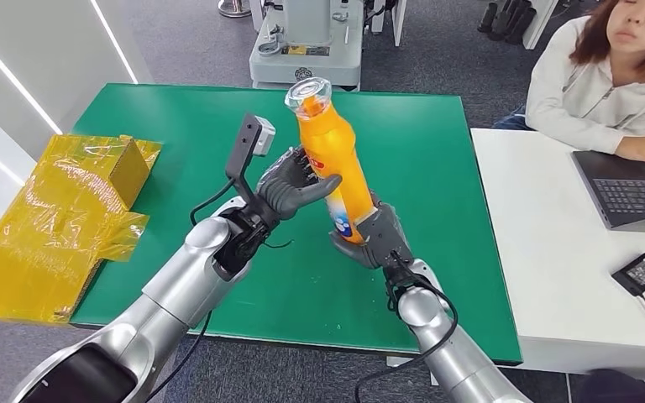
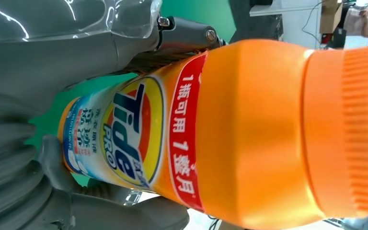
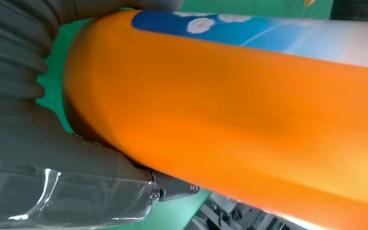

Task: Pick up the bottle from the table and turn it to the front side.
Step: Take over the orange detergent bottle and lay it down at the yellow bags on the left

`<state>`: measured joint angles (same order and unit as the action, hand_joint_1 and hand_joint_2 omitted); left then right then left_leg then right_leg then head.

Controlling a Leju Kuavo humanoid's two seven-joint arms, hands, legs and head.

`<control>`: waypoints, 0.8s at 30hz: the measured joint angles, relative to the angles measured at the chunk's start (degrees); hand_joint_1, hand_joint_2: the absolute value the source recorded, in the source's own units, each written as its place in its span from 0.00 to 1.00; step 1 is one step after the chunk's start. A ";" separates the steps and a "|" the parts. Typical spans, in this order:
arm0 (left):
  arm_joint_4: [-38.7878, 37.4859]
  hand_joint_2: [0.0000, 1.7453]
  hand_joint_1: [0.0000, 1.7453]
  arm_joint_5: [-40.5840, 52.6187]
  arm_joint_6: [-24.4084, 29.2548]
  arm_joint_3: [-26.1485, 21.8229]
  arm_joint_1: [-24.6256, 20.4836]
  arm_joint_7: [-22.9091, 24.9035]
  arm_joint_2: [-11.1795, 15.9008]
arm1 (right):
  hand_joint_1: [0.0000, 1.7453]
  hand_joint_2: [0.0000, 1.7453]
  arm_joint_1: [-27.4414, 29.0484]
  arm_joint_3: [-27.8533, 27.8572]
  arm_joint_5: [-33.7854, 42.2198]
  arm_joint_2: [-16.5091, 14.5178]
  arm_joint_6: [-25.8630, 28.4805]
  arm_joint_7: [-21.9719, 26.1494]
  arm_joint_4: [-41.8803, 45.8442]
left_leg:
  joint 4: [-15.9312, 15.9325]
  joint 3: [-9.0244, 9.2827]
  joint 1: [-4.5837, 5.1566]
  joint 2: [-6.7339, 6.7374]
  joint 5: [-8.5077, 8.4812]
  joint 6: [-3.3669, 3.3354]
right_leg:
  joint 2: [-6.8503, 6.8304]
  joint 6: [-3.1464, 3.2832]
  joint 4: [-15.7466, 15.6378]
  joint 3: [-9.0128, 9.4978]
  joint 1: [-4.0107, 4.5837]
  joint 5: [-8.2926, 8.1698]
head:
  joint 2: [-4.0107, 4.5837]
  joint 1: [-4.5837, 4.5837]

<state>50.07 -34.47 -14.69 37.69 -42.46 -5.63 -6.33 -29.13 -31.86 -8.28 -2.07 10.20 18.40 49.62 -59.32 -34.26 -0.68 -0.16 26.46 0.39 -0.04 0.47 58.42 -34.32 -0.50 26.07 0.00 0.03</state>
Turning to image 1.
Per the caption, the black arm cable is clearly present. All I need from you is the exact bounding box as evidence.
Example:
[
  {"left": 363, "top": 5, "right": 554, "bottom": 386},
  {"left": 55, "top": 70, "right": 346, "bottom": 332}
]
[
  {"left": 143, "top": 177, "right": 296, "bottom": 403},
  {"left": 353, "top": 251, "right": 460, "bottom": 403}
]

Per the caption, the yellow taped cardboard box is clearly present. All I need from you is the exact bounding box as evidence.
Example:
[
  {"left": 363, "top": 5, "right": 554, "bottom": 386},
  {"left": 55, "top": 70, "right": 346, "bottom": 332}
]
[{"left": 0, "top": 133, "right": 164, "bottom": 327}]

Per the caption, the chrome stand base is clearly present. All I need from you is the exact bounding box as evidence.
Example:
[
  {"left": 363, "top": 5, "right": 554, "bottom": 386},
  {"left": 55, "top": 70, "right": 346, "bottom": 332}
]
[{"left": 217, "top": 0, "right": 253, "bottom": 19}]

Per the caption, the grey laptop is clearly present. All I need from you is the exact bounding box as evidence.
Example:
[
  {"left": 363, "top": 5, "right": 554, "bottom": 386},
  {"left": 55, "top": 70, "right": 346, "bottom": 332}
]
[{"left": 570, "top": 149, "right": 645, "bottom": 234}]

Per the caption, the black power adapter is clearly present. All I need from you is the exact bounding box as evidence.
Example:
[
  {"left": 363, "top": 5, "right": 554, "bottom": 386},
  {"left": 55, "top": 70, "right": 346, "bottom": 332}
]
[{"left": 611, "top": 249, "right": 645, "bottom": 297}]

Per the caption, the grey white machine stand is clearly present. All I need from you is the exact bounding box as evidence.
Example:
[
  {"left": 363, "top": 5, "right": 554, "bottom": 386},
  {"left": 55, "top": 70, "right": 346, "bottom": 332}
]
[{"left": 248, "top": 0, "right": 366, "bottom": 92}]

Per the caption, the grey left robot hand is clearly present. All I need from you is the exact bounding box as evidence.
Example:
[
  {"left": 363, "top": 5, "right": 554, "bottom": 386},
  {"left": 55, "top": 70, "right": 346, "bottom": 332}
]
[{"left": 254, "top": 145, "right": 343, "bottom": 222}]

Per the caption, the white furniture leg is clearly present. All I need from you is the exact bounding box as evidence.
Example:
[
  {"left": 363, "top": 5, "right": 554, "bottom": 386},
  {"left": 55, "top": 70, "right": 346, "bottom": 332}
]
[{"left": 369, "top": 0, "right": 408, "bottom": 49}]

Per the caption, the white wall light strip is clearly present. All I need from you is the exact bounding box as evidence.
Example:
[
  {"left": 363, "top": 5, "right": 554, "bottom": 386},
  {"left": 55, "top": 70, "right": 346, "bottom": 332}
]
[{"left": 0, "top": 19, "right": 64, "bottom": 136}]

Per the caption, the person in white top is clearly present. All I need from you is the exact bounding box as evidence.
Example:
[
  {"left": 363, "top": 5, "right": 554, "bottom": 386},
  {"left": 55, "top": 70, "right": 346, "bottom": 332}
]
[{"left": 491, "top": 0, "right": 645, "bottom": 173}]

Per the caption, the black rollers cluster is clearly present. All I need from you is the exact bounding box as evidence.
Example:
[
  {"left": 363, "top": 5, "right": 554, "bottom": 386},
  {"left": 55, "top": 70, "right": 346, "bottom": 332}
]
[{"left": 477, "top": 0, "right": 538, "bottom": 47}]

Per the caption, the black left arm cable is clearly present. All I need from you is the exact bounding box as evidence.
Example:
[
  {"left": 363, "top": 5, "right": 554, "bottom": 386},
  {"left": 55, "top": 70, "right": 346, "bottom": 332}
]
[{"left": 143, "top": 177, "right": 296, "bottom": 403}]

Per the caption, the pale wrist camera on bracket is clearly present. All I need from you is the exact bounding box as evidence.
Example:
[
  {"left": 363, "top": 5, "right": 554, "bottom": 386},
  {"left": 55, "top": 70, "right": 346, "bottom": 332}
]
[{"left": 224, "top": 112, "right": 277, "bottom": 202}]

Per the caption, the orange bottle with clear cap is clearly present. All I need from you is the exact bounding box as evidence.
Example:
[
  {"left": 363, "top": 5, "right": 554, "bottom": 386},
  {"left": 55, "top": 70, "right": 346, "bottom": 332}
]
[{"left": 284, "top": 76, "right": 380, "bottom": 246}]

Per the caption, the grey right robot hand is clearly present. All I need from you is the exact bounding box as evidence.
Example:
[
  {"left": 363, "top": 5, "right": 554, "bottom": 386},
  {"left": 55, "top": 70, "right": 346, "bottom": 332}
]
[{"left": 328, "top": 191, "right": 416, "bottom": 273}]

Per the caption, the white desk with side panels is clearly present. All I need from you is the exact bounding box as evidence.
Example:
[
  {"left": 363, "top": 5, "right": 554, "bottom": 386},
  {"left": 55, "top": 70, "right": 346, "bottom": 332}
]
[{"left": 522, "top": 0, "right": 561, "bottom": 51}]

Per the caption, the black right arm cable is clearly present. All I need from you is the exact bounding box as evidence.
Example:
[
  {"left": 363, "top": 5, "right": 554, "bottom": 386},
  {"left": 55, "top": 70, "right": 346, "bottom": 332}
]
[{"left": 353, "top": 251, "right": 460, "bottom": 403}]

